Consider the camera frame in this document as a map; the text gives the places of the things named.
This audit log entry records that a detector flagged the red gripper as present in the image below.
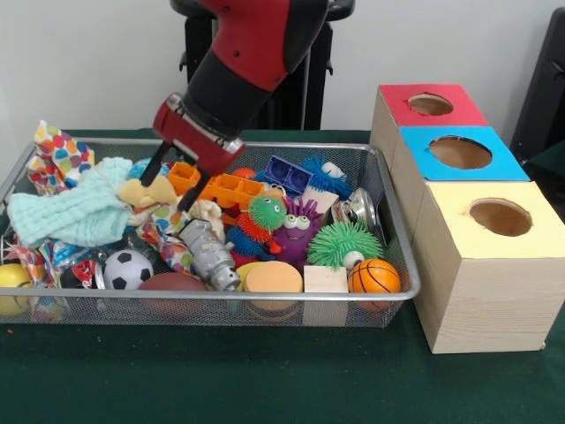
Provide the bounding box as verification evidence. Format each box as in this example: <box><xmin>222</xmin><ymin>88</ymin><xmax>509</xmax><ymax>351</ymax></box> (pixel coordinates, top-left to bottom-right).
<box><xmin>139</xmin><ymin>92</ymin><xmax>246</xmax><ymax>212</ymax></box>

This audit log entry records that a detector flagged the wooden box with three holes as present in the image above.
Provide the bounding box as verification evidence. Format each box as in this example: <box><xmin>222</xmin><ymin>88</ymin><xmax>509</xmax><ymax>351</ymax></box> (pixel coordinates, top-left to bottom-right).
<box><xmin>369</xmin><ymin>82</ymin><xmax>565</xmax><ymax>354</ymax></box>

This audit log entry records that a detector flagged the yellow plush toy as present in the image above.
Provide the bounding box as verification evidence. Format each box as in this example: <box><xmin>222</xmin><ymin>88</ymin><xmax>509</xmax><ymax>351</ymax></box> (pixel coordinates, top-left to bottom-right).
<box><xmin>117</xmin><ymin>176</ymin><xmax>177</xmax><ymax>208</ymax></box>

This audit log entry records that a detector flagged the orange plastic building block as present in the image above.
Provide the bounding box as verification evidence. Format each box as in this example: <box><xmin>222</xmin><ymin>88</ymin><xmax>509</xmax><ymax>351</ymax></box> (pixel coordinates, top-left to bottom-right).
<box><xmin>168</xmin><ymin>162</ymin><xmax>266</xmax><ymax>208</ymax></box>

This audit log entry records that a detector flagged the silver toy robot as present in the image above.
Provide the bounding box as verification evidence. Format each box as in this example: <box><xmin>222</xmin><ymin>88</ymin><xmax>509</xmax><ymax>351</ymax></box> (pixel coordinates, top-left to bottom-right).
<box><xmin>178</xmin><ymin>219</ymin><xmax>242</xmax><ymax>292</ymax></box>

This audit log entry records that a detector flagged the black and white soccer ball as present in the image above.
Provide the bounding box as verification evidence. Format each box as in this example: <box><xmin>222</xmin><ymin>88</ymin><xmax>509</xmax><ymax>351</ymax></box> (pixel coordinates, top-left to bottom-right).
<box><xmin>103</xmin><ymin>249</ymin><xmax>154</xmax><ymax>291</ymax></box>

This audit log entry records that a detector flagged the mint green knitted cloth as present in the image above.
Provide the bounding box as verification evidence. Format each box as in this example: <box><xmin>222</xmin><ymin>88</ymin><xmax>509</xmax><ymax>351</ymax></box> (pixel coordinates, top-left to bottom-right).
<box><xmin>5</xmin><ymin>157</ymin><xmax>133</xmax><ymax>248</ymax></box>

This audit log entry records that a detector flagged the brown toy football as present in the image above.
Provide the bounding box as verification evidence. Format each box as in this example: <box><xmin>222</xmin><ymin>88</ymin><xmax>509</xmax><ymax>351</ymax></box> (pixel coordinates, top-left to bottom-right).
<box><xmin>139</xmin><ymin>272</ymin><xmax>208</xmax><ymax>292</ymax></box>

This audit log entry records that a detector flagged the orange foam disc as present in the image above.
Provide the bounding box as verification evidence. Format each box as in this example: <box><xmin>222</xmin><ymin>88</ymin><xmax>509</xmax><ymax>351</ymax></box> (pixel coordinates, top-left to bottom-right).
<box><xmin>244</xmin><ymin>260</ymin><xmax>305</xmax><ymax>293</ymax></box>

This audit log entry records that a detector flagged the green spiky ball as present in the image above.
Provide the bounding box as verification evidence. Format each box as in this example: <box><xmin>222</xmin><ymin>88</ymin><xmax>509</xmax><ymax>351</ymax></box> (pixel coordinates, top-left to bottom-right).
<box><xmin>307</xmin><ymin>221</ymin><xmax>384</xmax><ymax>270</ymax></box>

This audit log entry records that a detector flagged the plain wooden cube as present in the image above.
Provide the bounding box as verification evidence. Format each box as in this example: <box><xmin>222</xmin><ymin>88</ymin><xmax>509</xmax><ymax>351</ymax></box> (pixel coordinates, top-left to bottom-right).
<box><xmin>303</xmin><ymin>265</ymin><xmax>350</xmax><ymax>293</ymax></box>

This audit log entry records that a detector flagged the crushed silver can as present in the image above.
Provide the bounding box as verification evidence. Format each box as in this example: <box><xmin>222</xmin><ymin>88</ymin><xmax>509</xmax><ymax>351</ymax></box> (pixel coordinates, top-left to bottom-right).
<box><xmin>337</xmin><ymin>187</ymin><xmax>381</xmax><ymax>231</ymax></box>

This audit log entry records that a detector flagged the dark green tablecloth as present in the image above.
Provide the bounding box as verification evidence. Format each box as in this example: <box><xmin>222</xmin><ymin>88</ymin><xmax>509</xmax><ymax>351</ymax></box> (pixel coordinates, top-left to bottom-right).
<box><xmin>0</xmin><ymin>127</ymin><xmax>565</xmax><ymax>424</ymax></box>

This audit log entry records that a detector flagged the orange toy basketball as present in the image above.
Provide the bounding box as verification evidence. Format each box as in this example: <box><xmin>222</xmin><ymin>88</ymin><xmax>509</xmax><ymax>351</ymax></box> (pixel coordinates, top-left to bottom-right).
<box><xmin>347</xmin><ymin>259</ymin><xmax>402</xmax><ymax>294</ymax></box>

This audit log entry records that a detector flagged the neighbouring green table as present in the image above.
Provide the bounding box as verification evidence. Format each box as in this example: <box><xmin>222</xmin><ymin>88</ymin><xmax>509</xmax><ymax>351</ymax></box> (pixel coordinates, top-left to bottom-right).
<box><xmin>524</xmin><ymin>140</ymin><xmax>565</xmax><ymax>183</ymax></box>

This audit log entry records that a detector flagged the black flat panel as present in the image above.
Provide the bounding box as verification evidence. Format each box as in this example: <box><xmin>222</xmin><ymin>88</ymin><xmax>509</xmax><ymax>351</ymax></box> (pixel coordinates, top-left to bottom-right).
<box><xmin>511</xmin><ymin>7</ymin><xmax>565</xmax><ymax>163</ymax></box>

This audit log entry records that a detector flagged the silver wire mesh bin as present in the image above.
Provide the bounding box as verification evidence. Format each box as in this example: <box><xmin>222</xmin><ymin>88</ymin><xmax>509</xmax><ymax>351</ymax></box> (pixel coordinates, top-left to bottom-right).
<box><xmin>0</xmin><ymin>137</ymin><xmax>422</xmax><ymax>329</ymax></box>

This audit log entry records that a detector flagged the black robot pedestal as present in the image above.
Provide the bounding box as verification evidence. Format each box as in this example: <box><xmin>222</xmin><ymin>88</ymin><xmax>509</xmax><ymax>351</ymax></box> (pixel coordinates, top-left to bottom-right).
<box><xmin>169</xmin><ymin>0</ymin><xmax>357</xmax><ymax>131</ymax></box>

